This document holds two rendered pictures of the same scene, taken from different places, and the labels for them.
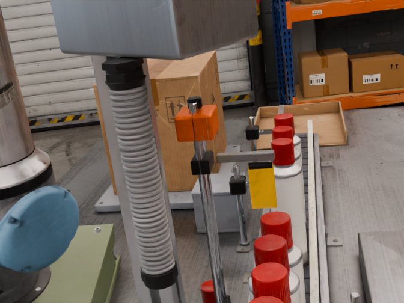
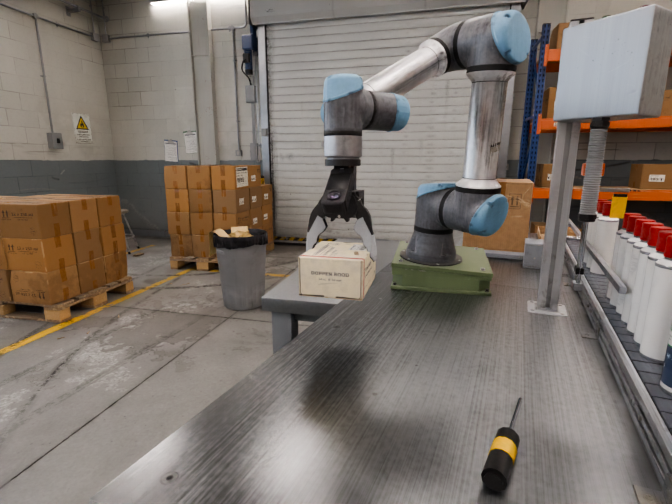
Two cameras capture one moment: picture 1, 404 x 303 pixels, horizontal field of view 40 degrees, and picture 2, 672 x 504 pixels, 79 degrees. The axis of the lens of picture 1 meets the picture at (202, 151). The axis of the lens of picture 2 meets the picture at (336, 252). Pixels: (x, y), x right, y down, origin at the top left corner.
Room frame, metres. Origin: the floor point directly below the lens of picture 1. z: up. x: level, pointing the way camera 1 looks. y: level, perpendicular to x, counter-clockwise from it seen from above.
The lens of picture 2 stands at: (-0.50, 0.41, 1.20)
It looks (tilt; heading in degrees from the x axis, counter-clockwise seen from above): 13 degrees down; 11
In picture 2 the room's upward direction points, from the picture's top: straight up
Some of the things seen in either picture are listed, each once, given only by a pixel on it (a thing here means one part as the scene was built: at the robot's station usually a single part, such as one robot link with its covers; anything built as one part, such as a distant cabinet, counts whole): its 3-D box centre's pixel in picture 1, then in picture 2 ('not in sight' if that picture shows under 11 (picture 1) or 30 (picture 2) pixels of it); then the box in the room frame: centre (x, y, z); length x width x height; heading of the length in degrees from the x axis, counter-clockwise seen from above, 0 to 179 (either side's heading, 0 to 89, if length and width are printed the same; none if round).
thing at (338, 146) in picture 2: not in sight; (341, 148); (0.31, 0.56, 1.22); 0.08 x 0.08 x 0.05
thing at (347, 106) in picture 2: not in sight; (344, 106); (0.32, 0.55, 1.30); 0.09 x 0.08 x 0.11; 137
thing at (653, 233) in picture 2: not in sight; (652, 282); (0.32, -0.02, 0.98); 0.05 x 0.05 x 0.20
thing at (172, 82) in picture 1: (167, 118); (497, 212); (1.33, 0.07, 0.99); 0.30 x 0.24 x 0.27; 169
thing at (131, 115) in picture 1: (143, 178); (593, 171); (0.45, 0.05, 1.18); 0.04 x 0.04 x 0.21
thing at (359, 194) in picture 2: not in sight; (343, 190); (0.32, 0.56, 1.14); 0.09 x 0.08 x 0.12; 177
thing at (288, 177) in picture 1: (287, 203); (605, 239); (0.77, -0.12, 0.98); 0.05 x 0.05 x 0.20
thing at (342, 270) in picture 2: not in sight; (340, 267); (0.29, 0.56, 0.99); 0.16 x 0.12 x 0.07; 177
